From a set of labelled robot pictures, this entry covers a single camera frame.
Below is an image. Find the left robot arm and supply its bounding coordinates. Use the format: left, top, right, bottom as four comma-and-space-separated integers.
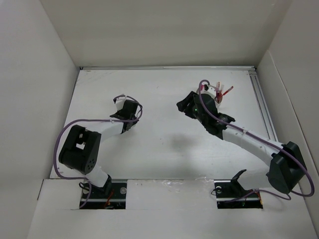
58, 97, 143, 198

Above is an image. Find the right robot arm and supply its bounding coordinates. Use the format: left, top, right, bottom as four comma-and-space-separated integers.
176, 92, 306, 196

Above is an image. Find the white round divided container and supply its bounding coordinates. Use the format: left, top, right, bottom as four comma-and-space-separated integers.
207, 85, 222, 109

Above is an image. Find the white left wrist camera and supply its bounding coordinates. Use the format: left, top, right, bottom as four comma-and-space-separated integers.
113, 94, 127, 110

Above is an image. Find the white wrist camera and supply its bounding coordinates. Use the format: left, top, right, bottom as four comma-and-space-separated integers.
113, 94, 127, 110
201, 85, 214, 94

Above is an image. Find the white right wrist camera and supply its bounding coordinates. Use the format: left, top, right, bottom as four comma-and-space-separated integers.
201, 85, 214, 94

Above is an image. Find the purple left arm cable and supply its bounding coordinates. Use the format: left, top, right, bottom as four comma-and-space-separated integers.
53, 97, 144, 209

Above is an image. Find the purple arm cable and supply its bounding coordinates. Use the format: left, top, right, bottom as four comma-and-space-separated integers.
53, 97, 144, 209
198, 79, 315, 201

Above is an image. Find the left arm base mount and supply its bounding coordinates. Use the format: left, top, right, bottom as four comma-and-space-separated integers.
79, 180, 128, 210

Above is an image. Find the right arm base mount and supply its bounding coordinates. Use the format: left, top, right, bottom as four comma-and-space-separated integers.
211, 169, 263, 209

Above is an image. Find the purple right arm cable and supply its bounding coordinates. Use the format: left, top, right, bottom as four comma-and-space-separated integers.
198, 79, 315, 201

